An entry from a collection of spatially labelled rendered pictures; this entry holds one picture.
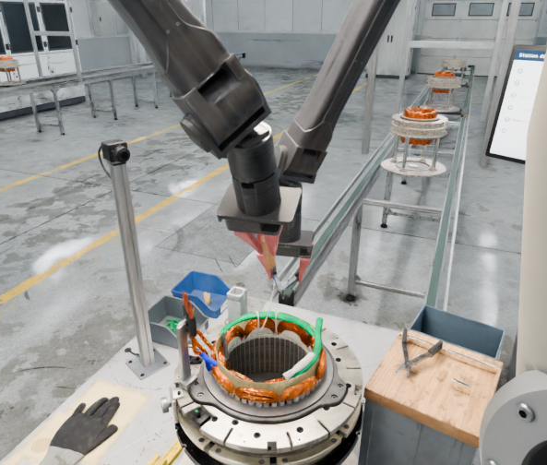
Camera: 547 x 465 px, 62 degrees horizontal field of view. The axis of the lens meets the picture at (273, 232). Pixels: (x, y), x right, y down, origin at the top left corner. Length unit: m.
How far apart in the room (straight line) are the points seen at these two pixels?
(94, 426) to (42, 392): 1.40
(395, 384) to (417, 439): 0.09
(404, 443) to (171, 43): 0.72
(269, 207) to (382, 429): 0.49
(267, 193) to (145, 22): 0.23
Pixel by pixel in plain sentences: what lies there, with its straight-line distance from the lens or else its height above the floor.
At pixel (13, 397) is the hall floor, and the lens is 2.62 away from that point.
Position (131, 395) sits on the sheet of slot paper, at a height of 0.78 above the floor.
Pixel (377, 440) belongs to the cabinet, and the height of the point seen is 0.95.
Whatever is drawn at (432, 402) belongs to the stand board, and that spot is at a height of 1.06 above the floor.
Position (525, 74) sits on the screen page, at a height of 1.49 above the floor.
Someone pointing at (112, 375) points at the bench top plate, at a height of 0.78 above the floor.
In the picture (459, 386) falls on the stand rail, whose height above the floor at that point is 1.08.
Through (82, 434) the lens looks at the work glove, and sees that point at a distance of 1.19.
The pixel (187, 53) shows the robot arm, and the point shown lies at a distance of 0.46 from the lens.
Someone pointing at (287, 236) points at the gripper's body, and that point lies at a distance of 0.84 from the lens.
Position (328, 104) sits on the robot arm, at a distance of 0.77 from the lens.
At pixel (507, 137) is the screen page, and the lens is 1.60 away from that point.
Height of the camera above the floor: 1.64
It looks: 26 degrees down
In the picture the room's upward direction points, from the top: straight up
